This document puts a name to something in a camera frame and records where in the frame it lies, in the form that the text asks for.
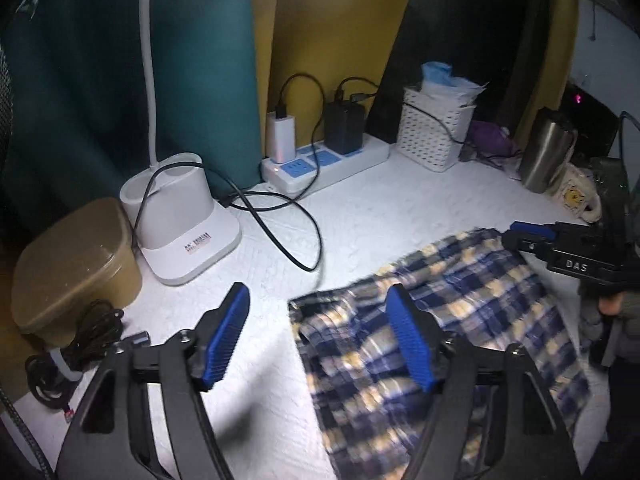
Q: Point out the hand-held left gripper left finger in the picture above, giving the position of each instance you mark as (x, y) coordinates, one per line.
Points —
(227, 340)

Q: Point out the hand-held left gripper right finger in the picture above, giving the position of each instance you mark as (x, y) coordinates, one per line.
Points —
(410, 340)

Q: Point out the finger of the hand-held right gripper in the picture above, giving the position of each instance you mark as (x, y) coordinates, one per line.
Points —
(525, 246)
(531, 229)

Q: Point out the blue yellow plaid pants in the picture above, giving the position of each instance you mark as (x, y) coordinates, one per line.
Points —
(505, 320)

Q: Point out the person's right forearm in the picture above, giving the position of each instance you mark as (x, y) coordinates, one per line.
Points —
(625, 337)

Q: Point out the person's right hand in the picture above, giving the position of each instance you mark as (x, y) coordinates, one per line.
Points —
(611, 305)

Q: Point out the white cartoon mug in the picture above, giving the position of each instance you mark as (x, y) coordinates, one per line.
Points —
(575, 197)

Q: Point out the steel tumbler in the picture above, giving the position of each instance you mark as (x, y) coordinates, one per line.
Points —
(545, 155)

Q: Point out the purple cloth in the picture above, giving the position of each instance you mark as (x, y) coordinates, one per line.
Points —
(490, 137)

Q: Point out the white desk lamp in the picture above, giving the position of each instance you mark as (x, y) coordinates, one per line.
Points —
(185, 230)

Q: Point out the black electronic box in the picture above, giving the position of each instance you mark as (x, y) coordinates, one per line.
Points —
(592, 120)

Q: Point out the white plastic basket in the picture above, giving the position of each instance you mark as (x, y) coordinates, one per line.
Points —
(432, 135)

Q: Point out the tan lidded plastic container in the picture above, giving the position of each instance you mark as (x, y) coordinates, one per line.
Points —
(75, 265)

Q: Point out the clear blue plastic bag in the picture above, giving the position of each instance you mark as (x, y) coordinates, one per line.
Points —
(442, 80)

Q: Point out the yellow curtain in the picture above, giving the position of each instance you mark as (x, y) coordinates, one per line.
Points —
(555, 50)

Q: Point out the white power strip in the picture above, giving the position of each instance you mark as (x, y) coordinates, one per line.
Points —
(325, 165)

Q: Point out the white charger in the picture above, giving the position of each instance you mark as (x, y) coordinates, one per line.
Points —
(281, 135)

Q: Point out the black charger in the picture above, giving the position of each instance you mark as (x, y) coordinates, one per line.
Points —
(344, 125)

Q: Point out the dark curtain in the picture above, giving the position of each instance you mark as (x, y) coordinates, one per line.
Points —
(465, 25)

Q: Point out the teal curtain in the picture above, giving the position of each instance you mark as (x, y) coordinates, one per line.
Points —
(100, 85)

